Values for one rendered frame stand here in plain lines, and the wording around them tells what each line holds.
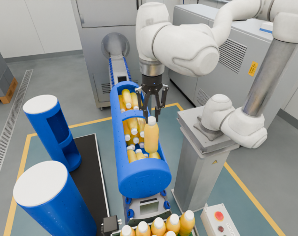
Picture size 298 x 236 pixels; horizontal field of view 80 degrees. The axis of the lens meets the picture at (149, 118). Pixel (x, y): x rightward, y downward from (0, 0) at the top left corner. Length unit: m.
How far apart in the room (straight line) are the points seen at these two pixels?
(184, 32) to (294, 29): 0.51
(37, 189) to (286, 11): 1.39
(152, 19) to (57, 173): 0.98
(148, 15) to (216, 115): 0.77
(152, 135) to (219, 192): 1.64
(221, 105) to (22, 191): 1.21
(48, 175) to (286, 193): 2.42
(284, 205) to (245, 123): 1.65
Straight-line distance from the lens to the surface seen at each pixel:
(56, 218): 1.31
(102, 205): 2.02
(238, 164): 2.66
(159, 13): 0.56
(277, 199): 2.58
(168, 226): 0.95
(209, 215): 0.96
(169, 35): 0.49
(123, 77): 1.93
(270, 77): 0.96
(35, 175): 1.27
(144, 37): 0.56
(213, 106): 1.15
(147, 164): 0.88
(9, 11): 5.74
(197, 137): 1.26
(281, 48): 0.93
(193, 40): 0.45
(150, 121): 0.77
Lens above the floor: 1.96
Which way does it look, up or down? 41 degrees down
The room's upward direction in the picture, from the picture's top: straight up
